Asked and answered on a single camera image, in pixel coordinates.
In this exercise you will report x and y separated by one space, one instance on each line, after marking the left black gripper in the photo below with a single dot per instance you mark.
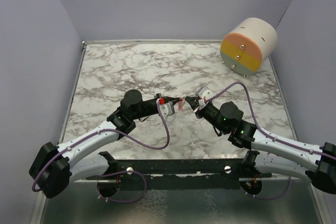
168 98

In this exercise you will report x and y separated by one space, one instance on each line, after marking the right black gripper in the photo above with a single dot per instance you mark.
198 109

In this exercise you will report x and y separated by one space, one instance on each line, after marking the pink key tag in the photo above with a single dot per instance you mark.
180 104

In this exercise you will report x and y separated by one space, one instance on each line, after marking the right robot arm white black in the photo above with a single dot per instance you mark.
267 152

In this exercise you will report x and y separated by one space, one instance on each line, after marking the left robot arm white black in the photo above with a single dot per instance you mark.
55 166

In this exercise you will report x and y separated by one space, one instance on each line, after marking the round three-drawer mini cabinet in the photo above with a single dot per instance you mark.
248 45

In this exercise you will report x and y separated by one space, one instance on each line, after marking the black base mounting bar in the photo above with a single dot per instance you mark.
175 174

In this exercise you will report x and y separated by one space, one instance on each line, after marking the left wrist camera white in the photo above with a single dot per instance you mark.
165 108

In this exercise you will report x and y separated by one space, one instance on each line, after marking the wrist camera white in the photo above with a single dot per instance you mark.
165 108
204 93

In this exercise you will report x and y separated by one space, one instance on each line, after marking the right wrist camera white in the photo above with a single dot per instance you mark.
204 93

